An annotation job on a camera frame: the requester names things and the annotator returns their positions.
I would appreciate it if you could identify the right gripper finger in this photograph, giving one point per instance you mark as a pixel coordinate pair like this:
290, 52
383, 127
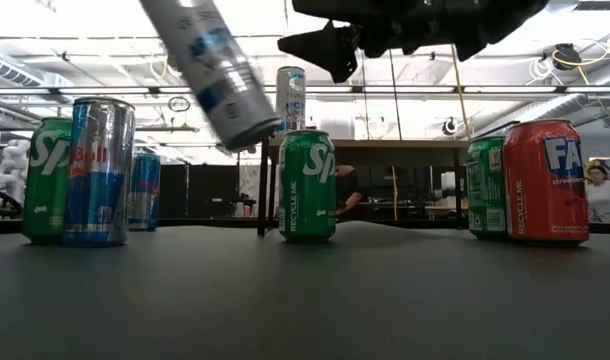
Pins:
330, 50

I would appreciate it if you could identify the silver Celsius slim can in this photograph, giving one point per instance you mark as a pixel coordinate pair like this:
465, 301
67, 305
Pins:
290, 100
215, 75

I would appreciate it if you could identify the green Sprite can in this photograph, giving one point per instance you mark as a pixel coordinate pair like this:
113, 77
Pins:
305, 200
485, 190
45, 200

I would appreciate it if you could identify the red Fanta strawberry can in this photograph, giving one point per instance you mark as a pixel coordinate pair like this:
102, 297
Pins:
540, 200

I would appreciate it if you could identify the blue silver Red Bull can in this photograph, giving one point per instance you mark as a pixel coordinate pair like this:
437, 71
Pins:
146, 195
97, 190

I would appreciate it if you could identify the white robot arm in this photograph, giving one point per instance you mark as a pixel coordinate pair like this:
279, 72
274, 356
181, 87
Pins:
12, 170

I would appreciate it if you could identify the wooden shelf black metal legs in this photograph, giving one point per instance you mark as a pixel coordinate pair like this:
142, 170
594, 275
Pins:
400, 150

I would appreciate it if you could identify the black round ceiling device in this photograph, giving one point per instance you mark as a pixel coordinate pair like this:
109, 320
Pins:
450, 126

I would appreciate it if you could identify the person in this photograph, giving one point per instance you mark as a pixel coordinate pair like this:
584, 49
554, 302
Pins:
605, 197
347, 192

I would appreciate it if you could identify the long ceiling light strip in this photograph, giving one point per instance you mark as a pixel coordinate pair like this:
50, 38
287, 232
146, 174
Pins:
110, 90

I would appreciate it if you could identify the black table mat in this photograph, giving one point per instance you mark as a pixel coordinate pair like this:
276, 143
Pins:
305, 300

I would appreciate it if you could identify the ceiling air duct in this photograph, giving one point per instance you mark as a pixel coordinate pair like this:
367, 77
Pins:
5, 67

